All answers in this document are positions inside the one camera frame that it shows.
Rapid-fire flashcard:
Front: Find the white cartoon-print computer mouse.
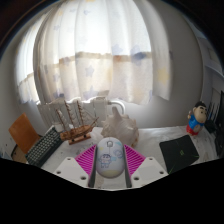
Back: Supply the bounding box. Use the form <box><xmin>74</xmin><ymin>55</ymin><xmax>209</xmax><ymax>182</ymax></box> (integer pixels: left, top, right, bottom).
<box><xmin>95</xmin><ymin>136</ymin><xmax>125</xmax><ymax>179</ymax></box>

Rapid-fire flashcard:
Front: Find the white star-print curtain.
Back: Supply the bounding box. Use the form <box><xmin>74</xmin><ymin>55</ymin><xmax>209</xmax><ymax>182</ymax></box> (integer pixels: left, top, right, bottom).
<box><xmin>14</xmin><ymin>0</ymin><xmax>173</xmax><ymax>106</ymax></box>

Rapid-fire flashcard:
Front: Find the cartoon boy figurine with clock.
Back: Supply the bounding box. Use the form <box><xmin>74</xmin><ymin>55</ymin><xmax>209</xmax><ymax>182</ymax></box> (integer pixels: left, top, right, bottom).
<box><xmin>185</xmin><ymin>101</ymin><xmax>208</xmax><ymax>136</ymax></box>

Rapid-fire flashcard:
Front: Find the black mouse pad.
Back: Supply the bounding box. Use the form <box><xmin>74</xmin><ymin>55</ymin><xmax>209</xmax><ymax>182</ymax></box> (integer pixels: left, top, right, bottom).
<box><xmin>158</xmin><ymin>134</ymin><xmax>200</xmax><ymax>175</ymax></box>

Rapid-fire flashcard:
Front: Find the white radiator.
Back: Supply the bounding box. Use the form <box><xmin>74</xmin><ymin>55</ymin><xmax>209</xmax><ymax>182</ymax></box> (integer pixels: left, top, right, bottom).
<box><xmin>36</xmin><ymin>96</ymin><xmax>126</xmax><ymax>129</ymax></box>

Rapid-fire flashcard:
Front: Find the black monitor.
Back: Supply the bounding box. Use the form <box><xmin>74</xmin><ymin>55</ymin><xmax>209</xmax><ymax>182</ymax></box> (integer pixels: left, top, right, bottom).
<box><xmin>214</xmin><ymin>89</ymin><xmax>224</xmax><ymax>158</ymax></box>

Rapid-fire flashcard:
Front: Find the wooden sailing ship model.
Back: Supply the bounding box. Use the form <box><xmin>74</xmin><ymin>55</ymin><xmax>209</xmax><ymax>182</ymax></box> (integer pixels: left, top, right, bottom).
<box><xmin>54</xmin><ymin>99</ymin><xmax>100</xmax><ymax>146</ymax></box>

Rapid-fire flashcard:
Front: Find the black keyboard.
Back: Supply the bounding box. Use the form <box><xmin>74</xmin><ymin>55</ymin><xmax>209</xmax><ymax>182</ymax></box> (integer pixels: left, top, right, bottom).
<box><xmin>24</xmin><ymin>125</ymin><xmax>64</xmax><ymax>168</ymax></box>

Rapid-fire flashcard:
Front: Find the large white conch shell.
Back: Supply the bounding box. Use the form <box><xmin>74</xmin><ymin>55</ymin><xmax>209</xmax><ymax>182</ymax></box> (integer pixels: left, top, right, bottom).
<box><xmin>100</xmin><ymin>105</ymin><xmax>140</xmax><ymax>148</ymax></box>

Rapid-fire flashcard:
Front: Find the white printed tablecloth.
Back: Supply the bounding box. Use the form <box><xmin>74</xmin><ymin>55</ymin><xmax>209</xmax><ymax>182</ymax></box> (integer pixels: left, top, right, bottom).
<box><xmin>39</xmin><ymin>124</ymin><xmax>224</xmax><ymax>191</ymax></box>

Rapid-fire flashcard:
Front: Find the black router with antennas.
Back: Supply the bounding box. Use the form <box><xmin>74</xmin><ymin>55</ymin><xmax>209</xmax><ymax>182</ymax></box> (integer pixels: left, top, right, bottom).
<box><xmin>203</xmin><ymin>101</ymin><xmax>219</xmax><ymax>134</ymax></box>

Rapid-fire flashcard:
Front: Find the wooden chair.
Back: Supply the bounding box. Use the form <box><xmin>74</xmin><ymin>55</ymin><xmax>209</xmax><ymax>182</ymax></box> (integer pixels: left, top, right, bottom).
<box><xmin>8</xmin><ymin>112</ymin><xmax>43</xmax><ymax>164</ymax></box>

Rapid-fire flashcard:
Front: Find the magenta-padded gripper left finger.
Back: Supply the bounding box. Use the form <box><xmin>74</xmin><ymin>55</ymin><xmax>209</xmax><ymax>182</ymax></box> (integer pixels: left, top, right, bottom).
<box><xmin>53</xmin><ymin>143</ymin><xmax>98</xmax><ymax>188</ymax></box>

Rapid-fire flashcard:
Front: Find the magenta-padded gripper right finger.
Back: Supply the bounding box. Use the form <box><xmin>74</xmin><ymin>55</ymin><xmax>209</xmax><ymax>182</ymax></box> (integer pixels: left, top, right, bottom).
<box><xmin>122</xmin><ymin>143</ymin><xmax>169</xmax><ymax>188</ymax></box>

